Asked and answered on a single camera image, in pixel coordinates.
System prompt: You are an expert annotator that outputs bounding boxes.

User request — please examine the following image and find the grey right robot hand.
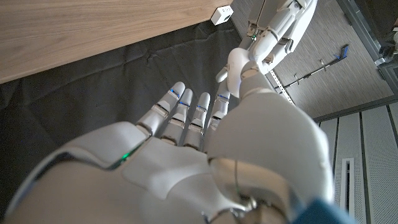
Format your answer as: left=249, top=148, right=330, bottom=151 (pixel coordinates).
left=0, top=60, right=335, bottom=224

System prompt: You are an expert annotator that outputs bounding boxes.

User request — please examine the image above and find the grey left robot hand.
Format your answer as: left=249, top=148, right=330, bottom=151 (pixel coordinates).
left=245, top=0, right=318, bottom=75

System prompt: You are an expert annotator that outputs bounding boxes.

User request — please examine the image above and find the white power outlet box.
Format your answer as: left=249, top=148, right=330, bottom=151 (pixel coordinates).
left=210, top=5, right=234, bottom=26

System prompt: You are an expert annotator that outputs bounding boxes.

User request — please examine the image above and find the black bar with blue clip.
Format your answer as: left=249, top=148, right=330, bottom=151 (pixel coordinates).
left=283, top=44, right=349, bottom=90

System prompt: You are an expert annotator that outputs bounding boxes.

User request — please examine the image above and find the black fabric backdrop curtain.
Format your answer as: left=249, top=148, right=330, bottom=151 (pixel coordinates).
left=0, top=19, right=282, bottom=218

